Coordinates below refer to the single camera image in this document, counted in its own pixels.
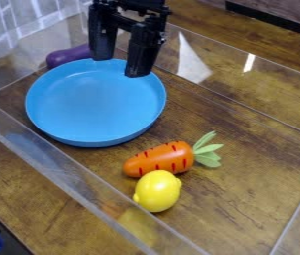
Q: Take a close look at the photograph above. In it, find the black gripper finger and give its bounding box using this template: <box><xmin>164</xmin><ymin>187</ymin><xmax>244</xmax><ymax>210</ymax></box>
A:
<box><xmin>125</xmin><ymin>23</ymin><xmax>165</xmax><ymax>78</ymax></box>
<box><xmin>89</xmin><ymin>4</ymin><xmax>118</xmax><ymax>61</ymax></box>

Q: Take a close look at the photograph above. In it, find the purple toy eggplant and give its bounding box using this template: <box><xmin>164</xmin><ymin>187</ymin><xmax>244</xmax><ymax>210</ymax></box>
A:
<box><xmin>46</xmin><ymin>44</ymin><xmax>90</xmax><ymax>69</ymax></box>

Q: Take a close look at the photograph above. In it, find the blue round plate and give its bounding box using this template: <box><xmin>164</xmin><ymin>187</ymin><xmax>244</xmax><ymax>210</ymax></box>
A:
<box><xmin>25</xmin><ymin>59</ymin><xmax>167</xmax><ymax>147</ymax></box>

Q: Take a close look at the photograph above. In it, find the yellow toy lemon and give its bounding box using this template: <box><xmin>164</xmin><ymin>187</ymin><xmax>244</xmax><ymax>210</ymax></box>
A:
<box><xmin>133</xmin><ymin>170</ymin><xmax>183</xmax><ymax>213</ymax></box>

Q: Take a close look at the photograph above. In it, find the clear acrylic enclosure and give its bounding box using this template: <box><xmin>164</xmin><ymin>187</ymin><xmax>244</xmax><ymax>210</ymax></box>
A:
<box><xmin>0</xmin><ymin>16</ymin><xmax>300</xmax><ymax>255</ymax></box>

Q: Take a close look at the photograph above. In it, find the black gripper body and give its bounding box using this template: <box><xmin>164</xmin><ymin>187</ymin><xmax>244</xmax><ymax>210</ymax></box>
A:
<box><xmin>89</xmin><ymin>0</ymin><xmax>172</xmax><ymax>33</ymax></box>

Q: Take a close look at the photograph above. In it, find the orange toy carrot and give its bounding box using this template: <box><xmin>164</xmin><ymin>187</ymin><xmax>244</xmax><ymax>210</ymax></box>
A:
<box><xmin>124</xmin><ymin>131</ymin><xmax>223</xmax><ymax>178</ymax></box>

